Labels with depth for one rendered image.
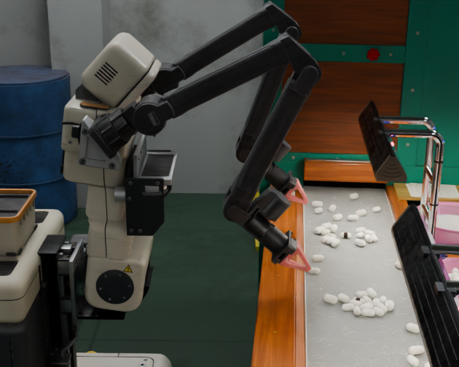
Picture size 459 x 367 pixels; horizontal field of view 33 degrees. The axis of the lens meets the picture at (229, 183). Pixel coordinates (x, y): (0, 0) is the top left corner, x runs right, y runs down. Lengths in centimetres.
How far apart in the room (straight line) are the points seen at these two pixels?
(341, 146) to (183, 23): 210
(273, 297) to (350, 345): 26
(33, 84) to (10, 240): 216
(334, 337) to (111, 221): 68
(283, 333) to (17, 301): 68
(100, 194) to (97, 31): 247
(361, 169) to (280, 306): 95
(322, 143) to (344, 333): 107
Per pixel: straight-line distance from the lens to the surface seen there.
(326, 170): 277
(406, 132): 223
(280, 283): 206
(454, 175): 289
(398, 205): 267
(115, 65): 195
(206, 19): 469
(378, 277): 220
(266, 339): 181
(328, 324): 194
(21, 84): 422
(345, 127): 280
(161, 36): 472
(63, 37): 452
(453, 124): 284
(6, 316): 206
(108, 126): 184
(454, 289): 132
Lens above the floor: 168
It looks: 19 degrees down
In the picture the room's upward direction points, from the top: 1 degrees clockwise
